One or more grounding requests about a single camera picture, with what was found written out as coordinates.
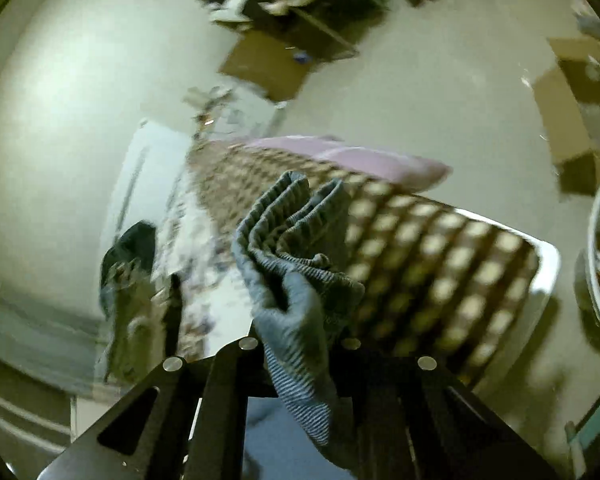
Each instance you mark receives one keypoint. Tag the teal plastic stool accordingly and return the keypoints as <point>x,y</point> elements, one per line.
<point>597,425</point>

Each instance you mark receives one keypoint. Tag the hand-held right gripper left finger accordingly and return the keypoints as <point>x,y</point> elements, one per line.
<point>230,375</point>

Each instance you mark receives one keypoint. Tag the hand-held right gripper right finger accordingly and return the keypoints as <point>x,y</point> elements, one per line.
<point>380,380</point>

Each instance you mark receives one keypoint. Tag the grey-blue ribbed pants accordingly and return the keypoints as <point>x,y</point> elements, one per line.
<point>300,320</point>

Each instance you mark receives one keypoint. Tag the white printed sheet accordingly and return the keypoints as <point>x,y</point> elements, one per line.
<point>190,240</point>

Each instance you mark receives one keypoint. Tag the pink pillow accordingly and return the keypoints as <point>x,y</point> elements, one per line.
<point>375,162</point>

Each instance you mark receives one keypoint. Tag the dark cloth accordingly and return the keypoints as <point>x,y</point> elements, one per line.
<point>130,245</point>

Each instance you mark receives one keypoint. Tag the open cardboard box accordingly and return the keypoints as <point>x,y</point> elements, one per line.
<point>575,110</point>

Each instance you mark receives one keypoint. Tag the brown checkered blanket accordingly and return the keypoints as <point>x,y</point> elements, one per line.
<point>430,270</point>

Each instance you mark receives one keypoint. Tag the flat cardboard sheet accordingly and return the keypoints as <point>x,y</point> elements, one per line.
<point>265,67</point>

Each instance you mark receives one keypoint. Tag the white bucket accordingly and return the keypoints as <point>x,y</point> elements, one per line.
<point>597,240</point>

